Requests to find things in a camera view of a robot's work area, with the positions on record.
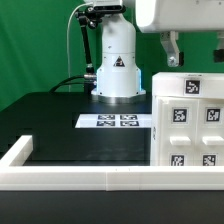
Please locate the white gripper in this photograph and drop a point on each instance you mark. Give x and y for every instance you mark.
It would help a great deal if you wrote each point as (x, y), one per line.
(181, 15)

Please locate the white cabinet door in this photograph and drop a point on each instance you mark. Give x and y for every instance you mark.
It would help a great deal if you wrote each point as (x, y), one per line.
(177, 131)
(210, 133)

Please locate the white cabinet body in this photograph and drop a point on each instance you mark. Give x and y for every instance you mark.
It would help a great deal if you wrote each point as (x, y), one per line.
(155, 135)

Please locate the white cabinet top block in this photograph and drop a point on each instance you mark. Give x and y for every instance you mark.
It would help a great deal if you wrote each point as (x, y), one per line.
(190, 85)

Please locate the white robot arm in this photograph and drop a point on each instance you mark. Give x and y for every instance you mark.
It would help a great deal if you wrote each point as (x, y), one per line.
(118, 79)

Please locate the black camera on mount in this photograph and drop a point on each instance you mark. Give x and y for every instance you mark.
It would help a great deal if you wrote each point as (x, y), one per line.
(110, 9)

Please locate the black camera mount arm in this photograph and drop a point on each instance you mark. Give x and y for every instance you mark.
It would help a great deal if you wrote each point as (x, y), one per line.
(87, 21)

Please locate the flat white base plate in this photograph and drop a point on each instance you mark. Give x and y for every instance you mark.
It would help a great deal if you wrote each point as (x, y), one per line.
(114, 121)

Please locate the white U-shaped frame border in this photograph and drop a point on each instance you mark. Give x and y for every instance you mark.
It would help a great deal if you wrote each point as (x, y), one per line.
(16, 175)

